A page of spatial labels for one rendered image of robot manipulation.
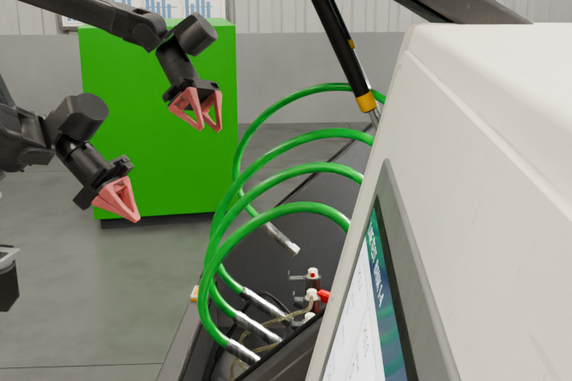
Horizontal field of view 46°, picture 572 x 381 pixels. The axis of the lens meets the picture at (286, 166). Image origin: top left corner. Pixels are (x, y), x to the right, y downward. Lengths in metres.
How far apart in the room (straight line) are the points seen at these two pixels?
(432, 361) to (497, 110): 0.12
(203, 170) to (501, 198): 4.21
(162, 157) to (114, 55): 0.70
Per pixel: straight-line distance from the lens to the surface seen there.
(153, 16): 1.39
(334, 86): 1.13
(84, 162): 1.17
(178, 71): 1.34
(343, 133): 1.00
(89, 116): 1.13
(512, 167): 0.28
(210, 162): 4.45
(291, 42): 7.52
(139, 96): 4.35
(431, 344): 0.32
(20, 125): 1.16
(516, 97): 0.32
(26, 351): 3.31
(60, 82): 7.84
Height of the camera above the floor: 1.59
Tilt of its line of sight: 16 degrees down
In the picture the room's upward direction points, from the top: straight up
